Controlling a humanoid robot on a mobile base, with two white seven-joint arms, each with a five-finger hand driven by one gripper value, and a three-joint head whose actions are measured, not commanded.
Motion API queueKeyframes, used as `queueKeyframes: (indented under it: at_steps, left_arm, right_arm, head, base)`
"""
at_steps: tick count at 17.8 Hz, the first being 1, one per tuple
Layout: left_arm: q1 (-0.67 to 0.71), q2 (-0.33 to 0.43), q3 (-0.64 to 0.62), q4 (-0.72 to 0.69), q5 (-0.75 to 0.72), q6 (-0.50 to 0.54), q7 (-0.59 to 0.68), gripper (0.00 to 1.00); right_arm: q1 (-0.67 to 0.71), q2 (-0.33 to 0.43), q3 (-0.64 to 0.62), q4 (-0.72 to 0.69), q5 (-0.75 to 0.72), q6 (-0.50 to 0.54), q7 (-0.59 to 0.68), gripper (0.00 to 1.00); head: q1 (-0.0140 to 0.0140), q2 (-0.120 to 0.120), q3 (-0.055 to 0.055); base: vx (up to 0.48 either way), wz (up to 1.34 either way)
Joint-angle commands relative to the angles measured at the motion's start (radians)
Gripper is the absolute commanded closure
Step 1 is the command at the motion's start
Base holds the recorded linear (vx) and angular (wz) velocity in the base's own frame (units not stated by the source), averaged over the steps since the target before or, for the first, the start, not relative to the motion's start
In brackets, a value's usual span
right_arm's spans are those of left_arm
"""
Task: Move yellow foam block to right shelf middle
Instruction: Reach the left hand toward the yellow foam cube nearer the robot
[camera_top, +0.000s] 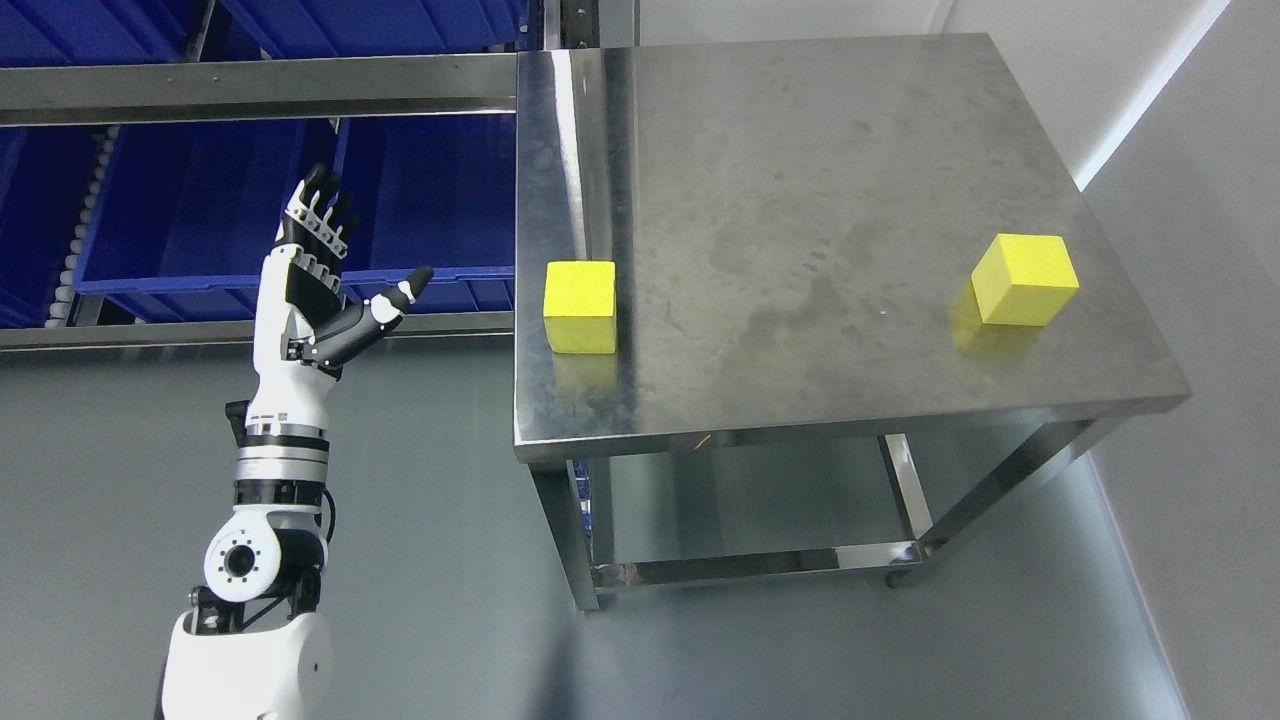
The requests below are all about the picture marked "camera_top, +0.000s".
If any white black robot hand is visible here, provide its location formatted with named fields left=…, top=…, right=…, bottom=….
left=244, top=163, right=435, bottom=433

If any yellow foam block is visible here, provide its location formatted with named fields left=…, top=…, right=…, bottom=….
left=541, top=260, right=618, bottom=355
left=970, top=233, right=1080, bottom=327

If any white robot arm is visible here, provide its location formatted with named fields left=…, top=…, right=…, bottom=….
left=155, top=165, right=434, bottom=719

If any blue plastic bin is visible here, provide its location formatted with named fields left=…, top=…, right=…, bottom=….
left=220, top=1, right=532, bottom=59
left=1, top=126, right=97, bottom=329
left=74, top=114, right=516, bottom=323
left=1, top=1, right=209, bottom=68

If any stainless steel table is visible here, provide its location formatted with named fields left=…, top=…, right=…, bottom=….
left=515, top=35, right=1190, bottom=612

